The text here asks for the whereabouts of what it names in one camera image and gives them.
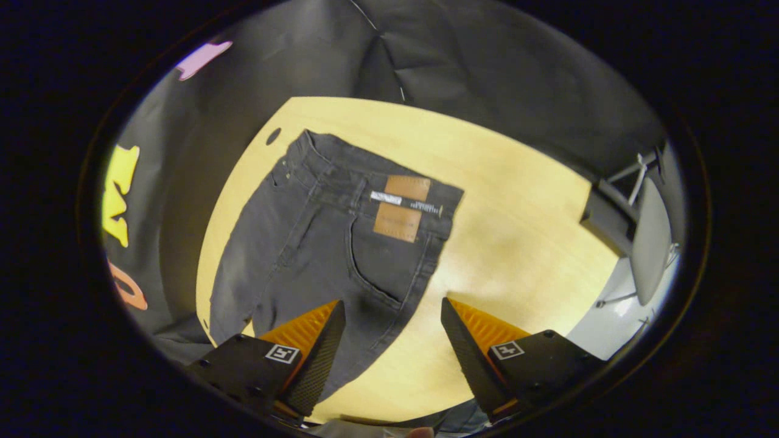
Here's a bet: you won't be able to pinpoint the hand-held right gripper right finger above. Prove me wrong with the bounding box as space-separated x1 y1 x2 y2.
441 297 608 423

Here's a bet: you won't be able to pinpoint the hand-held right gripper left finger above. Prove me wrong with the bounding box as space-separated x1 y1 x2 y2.
186 299 348 426

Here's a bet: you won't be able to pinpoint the black jeans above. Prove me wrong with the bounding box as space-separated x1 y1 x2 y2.
209 130 465 402

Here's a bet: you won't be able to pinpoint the white chair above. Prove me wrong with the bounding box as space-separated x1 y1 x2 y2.
593 143 682 311

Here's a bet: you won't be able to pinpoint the black backdrop cloth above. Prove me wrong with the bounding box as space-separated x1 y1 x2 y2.
97 0 670 366

